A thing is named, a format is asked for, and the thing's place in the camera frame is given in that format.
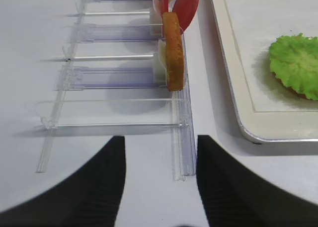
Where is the white paper tray liner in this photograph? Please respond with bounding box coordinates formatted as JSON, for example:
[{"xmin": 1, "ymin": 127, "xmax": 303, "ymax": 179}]
[{"xmin": 225, "ymin": 0, "xmax": 318, "ymax": 112}]

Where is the bottom bun under lettuce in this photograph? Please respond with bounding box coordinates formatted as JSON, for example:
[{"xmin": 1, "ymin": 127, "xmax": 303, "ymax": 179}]
[{"xmin": 271, "ymin": 72, "xmax": 318, "ymax": 101}]

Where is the cream metal tray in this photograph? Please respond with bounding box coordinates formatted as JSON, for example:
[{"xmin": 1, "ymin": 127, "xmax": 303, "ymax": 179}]
[{"xmin": 212, "ymin": 0, "xmax": 318, "ymax": 143}]

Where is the clear acrylic left rack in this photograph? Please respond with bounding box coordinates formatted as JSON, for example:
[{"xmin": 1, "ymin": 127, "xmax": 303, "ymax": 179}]
[{"xmin": 36, "ymin": 0, "xmax": 195, "ymax": 180}]

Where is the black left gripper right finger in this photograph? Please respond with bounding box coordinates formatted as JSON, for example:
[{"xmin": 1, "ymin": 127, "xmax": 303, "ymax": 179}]
[{"xmin": 197, "ymin": 135, "xmax": 318, "ymax": 227}]

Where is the red tomato slice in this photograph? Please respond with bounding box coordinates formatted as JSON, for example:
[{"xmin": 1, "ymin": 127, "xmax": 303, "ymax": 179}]
[
  {"xmin": 153, "ymin": 0, "xmax": 169, "ymax": 15},
  {"xmin": 172, "ymin": 0, "xmax": 199, "ymax": 34}
]

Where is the breaded fried patty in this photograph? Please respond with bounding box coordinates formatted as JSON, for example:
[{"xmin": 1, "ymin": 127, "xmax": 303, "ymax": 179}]
[{"xmin": 162, "ymin": 12, "xmax": 184, "ymax": 91}]

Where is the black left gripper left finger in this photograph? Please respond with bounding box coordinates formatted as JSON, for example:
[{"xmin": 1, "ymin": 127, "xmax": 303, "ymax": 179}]
[{"xmin": 0, "ymin": 136, "xmax": 126, "ymax": 227}]

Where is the green lettuce leaf on tray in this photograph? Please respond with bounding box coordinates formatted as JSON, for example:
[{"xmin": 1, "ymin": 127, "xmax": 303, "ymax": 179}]
[{"xmin": 268, "ymin": 33, "xmax": 318, "ymax": 101}]

